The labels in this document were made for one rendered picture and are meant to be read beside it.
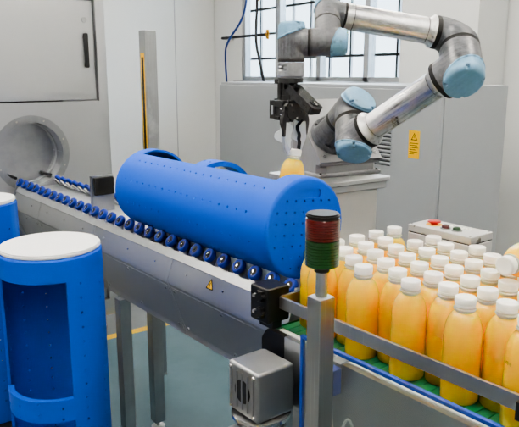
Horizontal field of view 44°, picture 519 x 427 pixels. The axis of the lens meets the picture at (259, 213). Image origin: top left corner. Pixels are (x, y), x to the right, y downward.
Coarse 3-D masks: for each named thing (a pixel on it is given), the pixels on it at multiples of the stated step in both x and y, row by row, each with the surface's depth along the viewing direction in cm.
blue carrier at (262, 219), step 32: (128, 160) 232; (160, 160) 218; (128, 192) 224; (160, 192) 207; (192, 192) 194; (224, 192) 183; (256, 192) 173; (288, 192) 169; (320, 192) 176; (160, 224) 214; (192, 224) 195; (224, 224) 180; (256, 224) 169; (288, 224) 170; (256, 256) 174; (288, 256) 172
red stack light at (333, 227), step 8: (312, 224) 114; (320, 224) 114; (328, 224) 114; (336, 224) 115; (312, 232) 115; (320, 232) 114; (328, 232) 114; (336, 232) 115; (312, 240) 115; (320, 240) 114; (328, 240) 114; (336, 240) 115
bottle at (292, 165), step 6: (288, 156) 182; (294, 156) 182; (288, 162) 181; (294, 162) 181; (300, 162) 182; (282, 168) 182; (288, 168) 181; (294, 168) 180; (300, 168) 181; (282, 174) 182; (288, 174) 181; (294, 174) 180; (300, 174) 181
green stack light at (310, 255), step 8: (312, 248) 115; (320, 248) 115; (328, 248) 115; (336, 248) 115; (304, 256) 118; (312, 256) 116; (320, 256) 115; (328, 256) 115; (336, 256) 116; (312, 264) 116; (320, 264) 115; (328, 264) 115; (336, 264) 116
